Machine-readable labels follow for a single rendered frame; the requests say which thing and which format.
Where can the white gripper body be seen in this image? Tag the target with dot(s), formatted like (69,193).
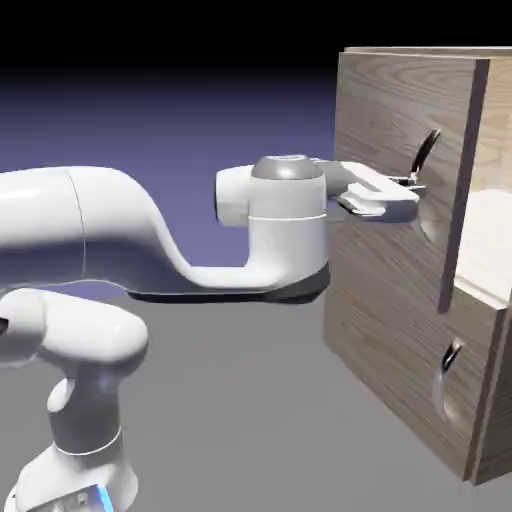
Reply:
(400,204)

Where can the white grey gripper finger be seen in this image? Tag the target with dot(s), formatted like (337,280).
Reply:
(408,180)

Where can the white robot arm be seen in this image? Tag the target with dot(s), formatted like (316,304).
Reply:
(120,224)

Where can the tall wood cabinet door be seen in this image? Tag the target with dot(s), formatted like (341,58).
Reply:
(392,104)

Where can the short wood cabinet door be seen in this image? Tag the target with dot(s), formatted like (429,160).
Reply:
(396,380)

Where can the light wood cabinet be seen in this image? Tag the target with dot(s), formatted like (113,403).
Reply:
(494,400)

